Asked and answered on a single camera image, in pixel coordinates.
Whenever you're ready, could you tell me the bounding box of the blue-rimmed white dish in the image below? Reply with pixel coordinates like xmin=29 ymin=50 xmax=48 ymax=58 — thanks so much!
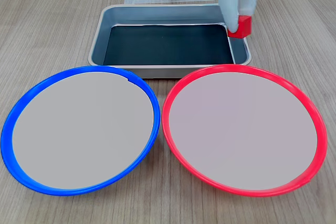
xmin=0 ymin=65 xmax=161 ymax=197

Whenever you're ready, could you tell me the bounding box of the red-rimmed white dish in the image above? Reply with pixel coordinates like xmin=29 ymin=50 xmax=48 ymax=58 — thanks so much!
xmin=161 ymin=64 xmax=329 ymax=198

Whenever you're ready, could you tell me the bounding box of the red cube block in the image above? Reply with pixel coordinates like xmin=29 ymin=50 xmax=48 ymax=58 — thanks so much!
xmin=227 ymin=15 xmax=253 ymax=39

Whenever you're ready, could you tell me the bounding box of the silver metal tray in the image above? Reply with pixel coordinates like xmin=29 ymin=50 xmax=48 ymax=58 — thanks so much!
xmin=88 ymin=4 xmax=253 ymax=79

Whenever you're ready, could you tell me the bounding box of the black tray liner mat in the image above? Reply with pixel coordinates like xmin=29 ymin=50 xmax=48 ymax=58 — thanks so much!
xmin=102 ymin=23 xmax=235 ymax=67

